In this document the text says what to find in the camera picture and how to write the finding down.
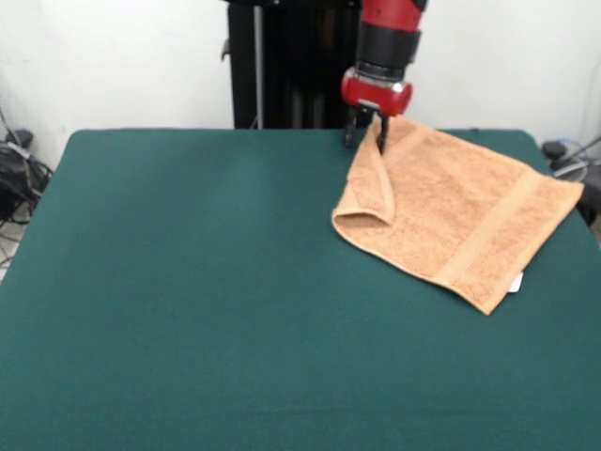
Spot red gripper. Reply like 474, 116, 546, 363
340, 67, 414, 155

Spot tan terry towel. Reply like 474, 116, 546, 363
331, 115, 586, 316

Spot dark green tablecloth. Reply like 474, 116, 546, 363
0, 129, 601, 451

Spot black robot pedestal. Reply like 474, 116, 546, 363
219, 0, 372, 131

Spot dark stand with grey cables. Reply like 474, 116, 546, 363
542, 138, 601, 222

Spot black equipment with cables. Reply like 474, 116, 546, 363
0, 129, 54, 226

